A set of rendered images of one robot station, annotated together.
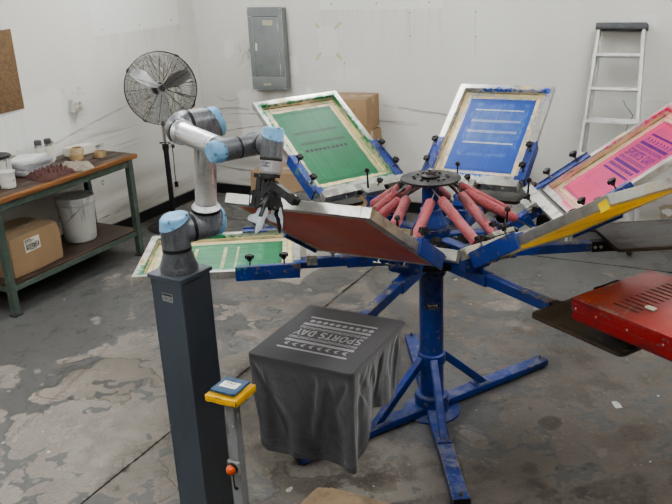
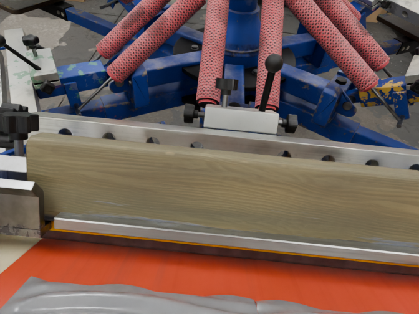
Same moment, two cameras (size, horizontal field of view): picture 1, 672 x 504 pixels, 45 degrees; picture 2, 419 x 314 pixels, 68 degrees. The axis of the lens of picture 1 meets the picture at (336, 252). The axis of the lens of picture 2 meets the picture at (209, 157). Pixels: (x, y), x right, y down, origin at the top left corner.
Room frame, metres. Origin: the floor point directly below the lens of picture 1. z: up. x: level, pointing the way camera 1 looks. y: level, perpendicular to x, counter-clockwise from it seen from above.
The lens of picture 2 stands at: (3.08, 0.00, 1.49)
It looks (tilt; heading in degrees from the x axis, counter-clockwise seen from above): 46 degrees down; 332
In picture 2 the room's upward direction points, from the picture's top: 6 degrees clockwise
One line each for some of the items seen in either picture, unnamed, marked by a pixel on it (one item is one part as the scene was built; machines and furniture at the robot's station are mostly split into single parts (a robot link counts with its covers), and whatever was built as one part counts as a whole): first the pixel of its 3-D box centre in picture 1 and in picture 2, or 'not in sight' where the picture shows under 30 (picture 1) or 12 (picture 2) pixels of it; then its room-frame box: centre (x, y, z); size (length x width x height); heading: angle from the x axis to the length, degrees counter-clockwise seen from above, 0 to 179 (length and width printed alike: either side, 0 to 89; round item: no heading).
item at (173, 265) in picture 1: (178, 257); not in sight; (3.05, 0.63, 1.25); 0.15 x 0.15 x 0.10
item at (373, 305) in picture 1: (380, 302); not in sight; (3.33, -0.19, 0.89); 1.24 x 0.06 x 0.06; 152
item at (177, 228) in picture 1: (176, 229); not in sight; (3.05, 0.62, 1.37); 0.13 x 0.12 x 0.14; 125
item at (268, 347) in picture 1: (328, 336); not in sight; (2.89, 0.05, 0.95); 0.48 x 0.44 x 0.01; 152
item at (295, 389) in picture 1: (302, 412); not in sight; (2.69, 0.15, 0.74); 0.45 x 0.03 x 0.43; 62
